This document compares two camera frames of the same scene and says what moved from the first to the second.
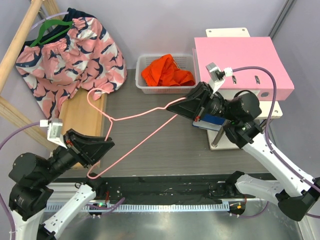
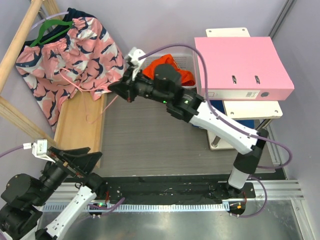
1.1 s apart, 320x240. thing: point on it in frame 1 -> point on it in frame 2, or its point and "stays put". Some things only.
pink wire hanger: (111, 119) -> (80, 88)
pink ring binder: (237, 52) stays put
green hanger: (54, 21) stays put
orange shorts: (166, 72) stays put
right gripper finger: (197, 94) -> (127, 74)
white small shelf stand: (220, 140) stays put
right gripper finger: (188, 107) -> (124, 89)
